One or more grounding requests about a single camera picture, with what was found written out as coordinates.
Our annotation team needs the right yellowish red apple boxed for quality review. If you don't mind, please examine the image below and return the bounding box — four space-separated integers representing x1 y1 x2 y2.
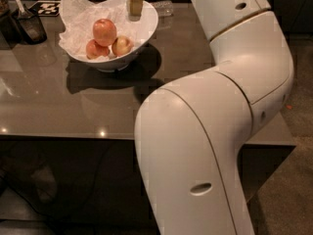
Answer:
112 35 134 57

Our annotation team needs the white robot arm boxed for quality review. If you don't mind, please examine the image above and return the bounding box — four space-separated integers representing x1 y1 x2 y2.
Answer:
134 0 294 235

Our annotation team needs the clear glass dish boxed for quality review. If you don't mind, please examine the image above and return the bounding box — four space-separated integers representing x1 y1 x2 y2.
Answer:
152 0 173 17

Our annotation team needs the white bowl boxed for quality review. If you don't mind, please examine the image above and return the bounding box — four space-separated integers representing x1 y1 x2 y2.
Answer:
69 2 158 71

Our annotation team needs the dark container with scoop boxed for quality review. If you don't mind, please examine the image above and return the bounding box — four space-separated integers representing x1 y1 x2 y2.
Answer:
14 0 47 45

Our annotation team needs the white crumpled paper liner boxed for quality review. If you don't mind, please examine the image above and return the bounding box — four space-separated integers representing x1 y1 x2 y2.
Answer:
59 0 137 62

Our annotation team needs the black white marker tag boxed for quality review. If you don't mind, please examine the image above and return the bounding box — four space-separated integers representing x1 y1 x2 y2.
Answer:
30 0 60 17

